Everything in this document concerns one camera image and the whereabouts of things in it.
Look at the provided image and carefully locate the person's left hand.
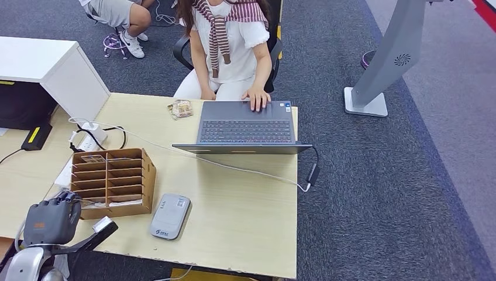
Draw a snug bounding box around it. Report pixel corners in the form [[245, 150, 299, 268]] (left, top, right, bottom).
[[240, 85, 273, 114]]

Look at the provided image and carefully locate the robot grey left hand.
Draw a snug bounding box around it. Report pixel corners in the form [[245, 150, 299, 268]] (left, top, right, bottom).
[[22, 190, 83, 248]]

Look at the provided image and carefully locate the person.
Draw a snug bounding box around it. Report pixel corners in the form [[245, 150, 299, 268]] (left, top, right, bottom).
[[173, 0, 273, 114], [77, 0, 156, 60]]

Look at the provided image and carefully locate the white card in organizer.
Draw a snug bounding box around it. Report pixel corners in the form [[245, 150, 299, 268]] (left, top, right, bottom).
[[108, 198, 144, 207]]

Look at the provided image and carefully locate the cardboard card organizer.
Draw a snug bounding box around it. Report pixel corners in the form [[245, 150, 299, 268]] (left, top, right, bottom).
[[69, 147, 158, 221]]

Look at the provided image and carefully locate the grey card reader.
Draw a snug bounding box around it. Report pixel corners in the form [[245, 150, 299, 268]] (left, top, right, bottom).
[[150, 193, 192, 241]]

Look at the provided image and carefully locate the grey laptop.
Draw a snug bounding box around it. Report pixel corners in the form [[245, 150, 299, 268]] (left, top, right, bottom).
[[172, 100, 314, 156]]

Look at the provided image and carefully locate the black office chair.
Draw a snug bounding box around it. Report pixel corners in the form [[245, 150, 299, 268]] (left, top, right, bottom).
[[173, 0, 284, 94]]

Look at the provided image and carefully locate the white plastic sheet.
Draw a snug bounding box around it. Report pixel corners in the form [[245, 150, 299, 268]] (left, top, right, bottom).
[[51, 253, 71, 279]]

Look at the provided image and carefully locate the white power strip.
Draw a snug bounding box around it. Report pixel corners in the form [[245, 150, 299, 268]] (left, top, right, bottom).
[[53, 133, 100, 189]]

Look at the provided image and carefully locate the black yellow-labelled power brick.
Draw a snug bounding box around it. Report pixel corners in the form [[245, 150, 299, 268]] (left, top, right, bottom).
[[20, 122, 54, 152]]

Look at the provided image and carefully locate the white charger plug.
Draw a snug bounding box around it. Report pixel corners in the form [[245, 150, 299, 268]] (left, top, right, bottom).
[[79, 121, 109, 144]]

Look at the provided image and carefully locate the round purple-rimmed base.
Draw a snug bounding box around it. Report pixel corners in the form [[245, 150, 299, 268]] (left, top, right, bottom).
[[360, 49, 378, 71]]

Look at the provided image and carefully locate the grey kiosk stand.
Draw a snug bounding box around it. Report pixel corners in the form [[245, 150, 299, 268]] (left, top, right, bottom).
[[343, 0, 456, 119]]

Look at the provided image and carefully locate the white cabinet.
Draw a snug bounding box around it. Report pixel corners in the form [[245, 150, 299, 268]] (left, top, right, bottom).
[[0, 35, 112, 124]]

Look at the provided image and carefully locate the yellow block under desk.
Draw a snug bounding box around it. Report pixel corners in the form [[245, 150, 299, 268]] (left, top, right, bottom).
[[170, 268, 259, 281]]

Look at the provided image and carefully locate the white cable beside arm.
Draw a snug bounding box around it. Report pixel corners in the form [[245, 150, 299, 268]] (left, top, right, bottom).
[[13, 222, 28, 253]]

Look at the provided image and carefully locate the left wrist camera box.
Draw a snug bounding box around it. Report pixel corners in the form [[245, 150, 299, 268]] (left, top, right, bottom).
[[50, 215, 119, 257]]

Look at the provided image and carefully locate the long white cable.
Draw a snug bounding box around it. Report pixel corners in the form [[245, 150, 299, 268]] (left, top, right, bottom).
[[67, 116, 312, 194]]

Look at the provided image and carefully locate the thin black cable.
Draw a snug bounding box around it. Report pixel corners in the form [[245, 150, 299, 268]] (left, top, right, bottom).
[[0, 148, 26, 166]]

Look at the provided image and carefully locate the white floor cable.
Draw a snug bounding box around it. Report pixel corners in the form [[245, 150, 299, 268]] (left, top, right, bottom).
[[154, 0, 181, 25]]

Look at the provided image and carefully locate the black looped cable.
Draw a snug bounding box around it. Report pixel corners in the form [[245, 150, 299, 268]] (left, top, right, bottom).
[[68, 124, 128, 153]]

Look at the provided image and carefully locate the black adapter with cable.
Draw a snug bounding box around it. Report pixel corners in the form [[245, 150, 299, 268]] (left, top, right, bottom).
[[305, 145, 322, 187]]

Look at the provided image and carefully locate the small purple wire stool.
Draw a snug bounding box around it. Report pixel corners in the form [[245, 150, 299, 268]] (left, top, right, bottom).
[[102, 26, 129, 61]]

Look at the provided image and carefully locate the white cable under desk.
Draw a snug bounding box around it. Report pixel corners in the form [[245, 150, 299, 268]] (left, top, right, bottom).
[[152, 263, 195, 281]]

